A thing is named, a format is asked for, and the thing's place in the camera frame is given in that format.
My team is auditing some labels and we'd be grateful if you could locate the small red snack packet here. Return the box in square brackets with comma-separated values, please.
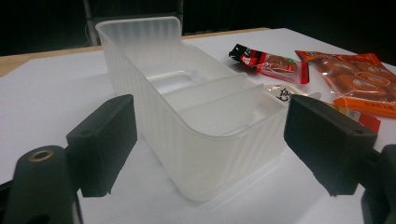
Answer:
[228, 43, 310, 85]

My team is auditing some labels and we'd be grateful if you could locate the large orange snack packet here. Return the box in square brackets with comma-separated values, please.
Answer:
[294, 49, 396, 119]

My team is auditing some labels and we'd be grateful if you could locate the white table mat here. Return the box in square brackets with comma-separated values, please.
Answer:
[0, 27, 396, 224]

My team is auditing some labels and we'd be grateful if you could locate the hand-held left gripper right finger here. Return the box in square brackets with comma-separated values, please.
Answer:
[283, 93, 378, 198]

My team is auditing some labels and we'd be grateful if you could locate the translucent plastic storage box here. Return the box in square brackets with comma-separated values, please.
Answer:
[94, 16, 289, 203]

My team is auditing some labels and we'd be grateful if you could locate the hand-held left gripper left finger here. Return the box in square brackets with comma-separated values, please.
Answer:
[65, 93, 138, 198]

